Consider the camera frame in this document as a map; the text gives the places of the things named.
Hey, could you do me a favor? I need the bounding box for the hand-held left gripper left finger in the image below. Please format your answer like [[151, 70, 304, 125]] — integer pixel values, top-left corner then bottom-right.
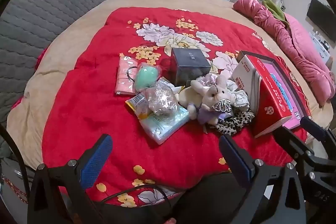
[[28, 134, 113, 224]]

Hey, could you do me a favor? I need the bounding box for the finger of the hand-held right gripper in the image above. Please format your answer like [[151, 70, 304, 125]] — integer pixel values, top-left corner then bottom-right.
[[273, 126, 320, 170], [301, 116, 336, 159]]

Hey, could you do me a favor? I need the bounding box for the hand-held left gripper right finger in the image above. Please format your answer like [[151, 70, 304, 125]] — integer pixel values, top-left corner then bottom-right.
[[219, 135, 307, 224]]

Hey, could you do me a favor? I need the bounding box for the leopard print scrunchie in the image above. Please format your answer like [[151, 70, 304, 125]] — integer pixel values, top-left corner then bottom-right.
[[207, 110, 256, 136]]

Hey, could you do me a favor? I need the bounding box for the plush rabbit toy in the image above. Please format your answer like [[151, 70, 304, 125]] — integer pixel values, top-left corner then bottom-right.
[[178, 74, 248, 125]]

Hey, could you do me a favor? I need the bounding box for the yellow white snack packet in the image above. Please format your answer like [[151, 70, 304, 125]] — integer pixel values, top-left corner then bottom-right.
[[125, 77, 185, 119]]

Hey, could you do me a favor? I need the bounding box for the light blue tissue pack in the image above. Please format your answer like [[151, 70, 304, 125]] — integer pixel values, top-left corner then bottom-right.
[[138, 106, 190, 145]]

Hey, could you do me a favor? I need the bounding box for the pink packet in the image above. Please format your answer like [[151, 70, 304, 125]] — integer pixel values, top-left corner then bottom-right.
[[115, 53, 139, 96]]

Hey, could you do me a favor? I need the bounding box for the clear bag of silver glitter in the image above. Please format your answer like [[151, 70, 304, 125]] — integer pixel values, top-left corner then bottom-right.
[[144, 81, 181, 115]]

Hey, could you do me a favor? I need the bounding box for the green sponge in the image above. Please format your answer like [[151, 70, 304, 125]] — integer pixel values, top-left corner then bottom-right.
[[133, 63, 160, 92]]

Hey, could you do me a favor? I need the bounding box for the silver fan hair clip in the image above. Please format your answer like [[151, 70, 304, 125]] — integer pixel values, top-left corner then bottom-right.
[[211, 99, 233, 112]]

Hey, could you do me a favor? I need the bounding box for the person's dark clothing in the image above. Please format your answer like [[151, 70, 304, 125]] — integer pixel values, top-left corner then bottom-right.
[[168, 172, 252, 224]]

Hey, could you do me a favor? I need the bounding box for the red floral blanket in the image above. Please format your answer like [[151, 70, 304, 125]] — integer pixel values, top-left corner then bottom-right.
[[34, 7, 313, 207]]

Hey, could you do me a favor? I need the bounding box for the cluttered white shelf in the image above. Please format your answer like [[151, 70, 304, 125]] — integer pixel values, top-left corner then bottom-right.
[[308, 31, 332, 67]]

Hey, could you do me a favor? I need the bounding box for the white carton box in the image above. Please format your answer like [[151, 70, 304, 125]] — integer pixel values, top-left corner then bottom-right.
[[232, 55, 263, 114]]

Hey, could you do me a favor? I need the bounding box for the pink quilt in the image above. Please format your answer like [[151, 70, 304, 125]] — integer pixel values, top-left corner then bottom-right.
[[233, 0, 336, 106]]

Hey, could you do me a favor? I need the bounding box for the dark square box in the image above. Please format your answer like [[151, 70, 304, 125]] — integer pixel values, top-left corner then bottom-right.
[[169, 48, 212, 86]]

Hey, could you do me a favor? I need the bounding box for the black television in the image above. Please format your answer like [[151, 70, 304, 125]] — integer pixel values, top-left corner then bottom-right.
[[307, 0, 336, 43]]

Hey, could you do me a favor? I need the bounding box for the beige bed sheet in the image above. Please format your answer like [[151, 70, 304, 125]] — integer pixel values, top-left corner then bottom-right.
[[7, 0, 334, 174]]

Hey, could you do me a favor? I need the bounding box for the green cloth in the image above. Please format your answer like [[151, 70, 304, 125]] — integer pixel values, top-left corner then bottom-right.
[[261, 0, 289, 28]]

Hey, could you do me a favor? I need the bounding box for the grey quilted headboard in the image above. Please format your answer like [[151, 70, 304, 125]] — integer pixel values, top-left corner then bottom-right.
[[0, 0, 122, 161]]

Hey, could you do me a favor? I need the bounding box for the black cable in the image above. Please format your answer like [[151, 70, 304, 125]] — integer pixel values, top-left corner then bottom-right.
[[0, 123, 30, 203]]

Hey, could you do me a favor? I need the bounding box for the black hair tie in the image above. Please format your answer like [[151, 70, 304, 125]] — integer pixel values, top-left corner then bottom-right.
[[125, 65, 139, 83]]

